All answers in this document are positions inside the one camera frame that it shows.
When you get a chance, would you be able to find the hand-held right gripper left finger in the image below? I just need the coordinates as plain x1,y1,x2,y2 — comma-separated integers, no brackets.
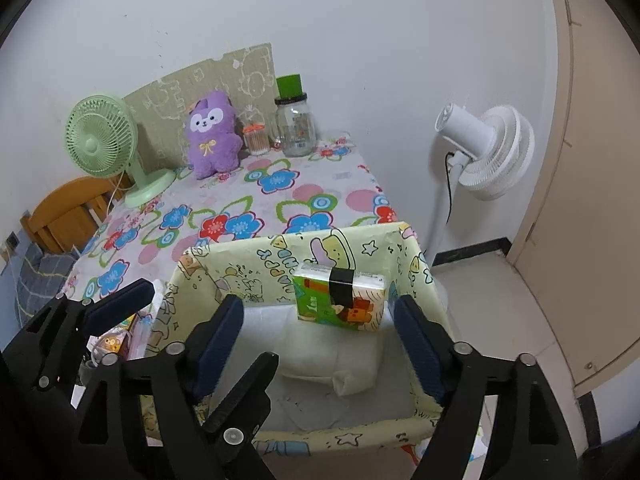
75,294,245,480

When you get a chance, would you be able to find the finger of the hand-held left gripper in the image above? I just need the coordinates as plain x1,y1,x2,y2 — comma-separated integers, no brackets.
204,351,279,480
0,279,155,401

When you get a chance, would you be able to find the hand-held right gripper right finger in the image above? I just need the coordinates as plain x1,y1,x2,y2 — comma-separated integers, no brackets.
393,294,581,480

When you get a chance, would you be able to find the yellow cartoon print storage box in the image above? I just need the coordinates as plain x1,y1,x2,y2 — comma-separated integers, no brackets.
141,222,457,457

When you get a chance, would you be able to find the green tissue packet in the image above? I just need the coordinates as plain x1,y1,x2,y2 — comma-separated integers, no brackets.
292,266,390,333

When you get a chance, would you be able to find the white soft packet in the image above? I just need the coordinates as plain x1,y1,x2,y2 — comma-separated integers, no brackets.
279,329,384,399

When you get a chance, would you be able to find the yellow cartoon print packet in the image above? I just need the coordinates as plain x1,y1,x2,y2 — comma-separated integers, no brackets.
90,332,133,362

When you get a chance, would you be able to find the grey plaid pillow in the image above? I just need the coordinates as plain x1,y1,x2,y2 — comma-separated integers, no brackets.
14,242,81,332

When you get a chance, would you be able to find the wooden bed headboard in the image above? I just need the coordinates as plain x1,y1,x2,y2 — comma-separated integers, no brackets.
20,176,124,256

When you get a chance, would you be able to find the green desk fan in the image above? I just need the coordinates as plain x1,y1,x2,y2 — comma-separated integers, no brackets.
66,94,177,209

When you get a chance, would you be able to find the purple plush toy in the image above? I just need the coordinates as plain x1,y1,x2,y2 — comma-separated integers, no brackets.
186,91,245,181

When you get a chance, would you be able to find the cotton swab jar orange lid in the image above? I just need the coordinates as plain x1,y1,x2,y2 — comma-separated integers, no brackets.
243,124,269,156

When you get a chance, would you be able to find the white standing fan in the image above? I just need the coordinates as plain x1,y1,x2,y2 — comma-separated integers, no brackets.
430,102,536,263

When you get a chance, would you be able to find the glass jar with black lid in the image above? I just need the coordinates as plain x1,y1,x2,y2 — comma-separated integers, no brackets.
274,94,317,158

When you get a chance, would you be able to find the beige door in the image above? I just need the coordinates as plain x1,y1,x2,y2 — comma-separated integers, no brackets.
507,0,640,401

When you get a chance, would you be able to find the green box behind jar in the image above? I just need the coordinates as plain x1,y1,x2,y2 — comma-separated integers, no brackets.
276,74,305,99

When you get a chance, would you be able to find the black fan cable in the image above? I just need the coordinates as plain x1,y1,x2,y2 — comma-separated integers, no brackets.
444,151,457,225

